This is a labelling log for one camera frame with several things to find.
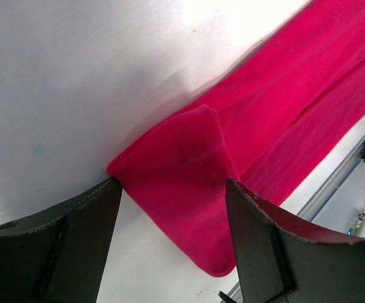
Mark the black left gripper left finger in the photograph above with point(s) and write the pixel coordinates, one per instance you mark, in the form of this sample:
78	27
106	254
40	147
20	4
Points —
59	254

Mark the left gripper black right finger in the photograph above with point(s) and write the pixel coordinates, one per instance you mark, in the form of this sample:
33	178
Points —
296	265

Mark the red t-shirt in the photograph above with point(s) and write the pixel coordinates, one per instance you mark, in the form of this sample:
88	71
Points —
268	125

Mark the aluminium mounting rail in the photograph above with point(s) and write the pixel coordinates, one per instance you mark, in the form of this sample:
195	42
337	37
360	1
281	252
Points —
337	176

